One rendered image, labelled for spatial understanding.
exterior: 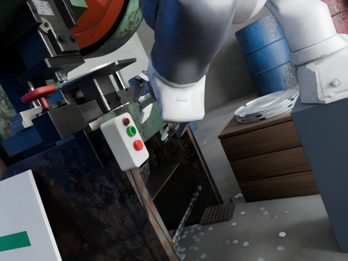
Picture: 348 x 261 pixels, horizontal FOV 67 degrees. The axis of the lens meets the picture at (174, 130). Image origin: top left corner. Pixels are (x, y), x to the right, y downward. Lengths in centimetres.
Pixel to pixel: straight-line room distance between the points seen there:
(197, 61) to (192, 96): 7
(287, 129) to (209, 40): 84
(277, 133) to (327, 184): 36
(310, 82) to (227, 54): 343
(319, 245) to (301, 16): 68
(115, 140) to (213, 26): 44
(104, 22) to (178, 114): 102
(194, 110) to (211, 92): 388
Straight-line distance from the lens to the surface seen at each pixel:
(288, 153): 116
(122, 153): 67
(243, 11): 41
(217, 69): 419
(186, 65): 34
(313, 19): 75
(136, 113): 94
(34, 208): 94
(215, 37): 31
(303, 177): 120
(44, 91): 66
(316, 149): 79
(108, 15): 134
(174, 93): 38
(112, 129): 66
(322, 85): 75
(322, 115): 75
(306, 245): 102
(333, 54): 76
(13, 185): 99
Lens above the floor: 65
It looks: 10 degrees down
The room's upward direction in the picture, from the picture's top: 25 degrees counter-clockwise
